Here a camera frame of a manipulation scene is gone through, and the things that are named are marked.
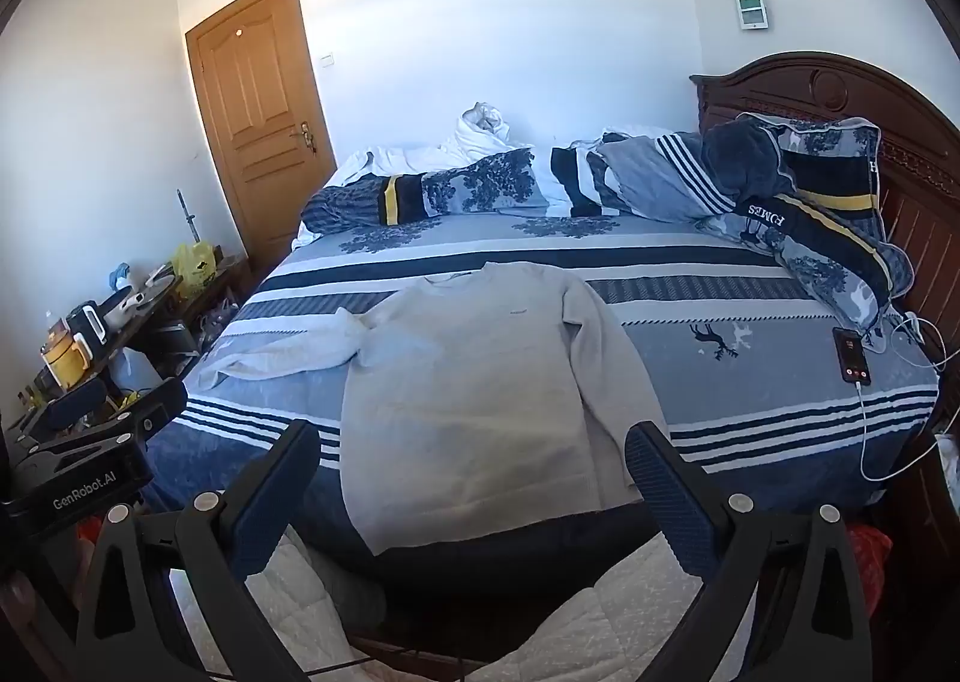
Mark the thin metal rod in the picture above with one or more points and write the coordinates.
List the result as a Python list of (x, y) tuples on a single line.
[(187, 213)]

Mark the bed with blue striped sheet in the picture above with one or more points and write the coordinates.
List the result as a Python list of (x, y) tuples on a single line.
[(750, 352)]

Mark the rolled blue patterned quilt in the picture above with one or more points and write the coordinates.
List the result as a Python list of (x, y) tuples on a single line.
[(450, 190)]

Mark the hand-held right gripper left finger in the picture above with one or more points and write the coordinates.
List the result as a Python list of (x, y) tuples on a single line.
[(271, 487)]

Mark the black smartphone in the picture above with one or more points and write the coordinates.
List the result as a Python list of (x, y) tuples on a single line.
[(853, 355)]

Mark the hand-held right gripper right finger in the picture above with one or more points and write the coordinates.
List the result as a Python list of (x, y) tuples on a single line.
[(671, 494)]

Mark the light blue cloth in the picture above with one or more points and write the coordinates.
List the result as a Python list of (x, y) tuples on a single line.
[(120, 274)]

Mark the dark wooden headboard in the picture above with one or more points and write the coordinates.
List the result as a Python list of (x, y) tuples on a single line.
[(900, 149)]

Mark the white crumpled cloth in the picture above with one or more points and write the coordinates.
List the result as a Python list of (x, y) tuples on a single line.
[(480, 138)]

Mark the dark blue fleece cloth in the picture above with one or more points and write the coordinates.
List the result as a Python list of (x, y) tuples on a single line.
[(742, 160)]

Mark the beige knit sweater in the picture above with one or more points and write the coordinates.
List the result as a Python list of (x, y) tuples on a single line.
[(465, 389)]

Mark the wooden side table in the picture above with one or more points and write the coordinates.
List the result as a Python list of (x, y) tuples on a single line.
[(150, 322)]

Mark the brown wooden door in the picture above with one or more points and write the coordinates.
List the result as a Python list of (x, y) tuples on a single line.
[(259, 112)]

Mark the yellow pot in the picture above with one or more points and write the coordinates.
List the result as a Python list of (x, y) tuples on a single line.
[(61, 359)]

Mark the blue patterned pillow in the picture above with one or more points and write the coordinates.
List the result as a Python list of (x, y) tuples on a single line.
[(832, 224)]

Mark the white kettle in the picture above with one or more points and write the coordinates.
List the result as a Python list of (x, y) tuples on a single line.
[(127, 303)]

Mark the red trash bin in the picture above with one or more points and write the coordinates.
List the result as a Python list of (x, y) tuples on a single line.
[(870, 562)]

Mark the black and white appliance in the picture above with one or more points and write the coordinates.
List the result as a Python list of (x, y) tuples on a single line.
[(86, 325)]

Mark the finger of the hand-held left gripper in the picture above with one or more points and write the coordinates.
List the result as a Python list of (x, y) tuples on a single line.
[(75, 398), (161, 406)]

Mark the white wall control panel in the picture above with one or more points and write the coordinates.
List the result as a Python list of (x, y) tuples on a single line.
[(750, 3)]

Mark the yellow plastic bag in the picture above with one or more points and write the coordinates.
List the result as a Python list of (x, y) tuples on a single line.
[(196, 265)]

